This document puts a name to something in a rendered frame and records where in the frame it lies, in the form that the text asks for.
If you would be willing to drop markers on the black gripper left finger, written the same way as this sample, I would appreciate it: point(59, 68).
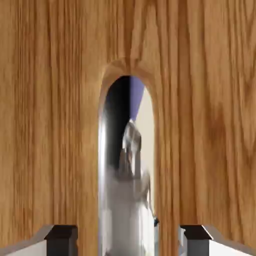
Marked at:
point(60, 240)

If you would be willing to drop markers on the light wood drawer front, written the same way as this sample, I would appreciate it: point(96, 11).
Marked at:
point(50, 120)

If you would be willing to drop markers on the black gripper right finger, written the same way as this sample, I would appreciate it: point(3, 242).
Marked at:
point(196, 240)

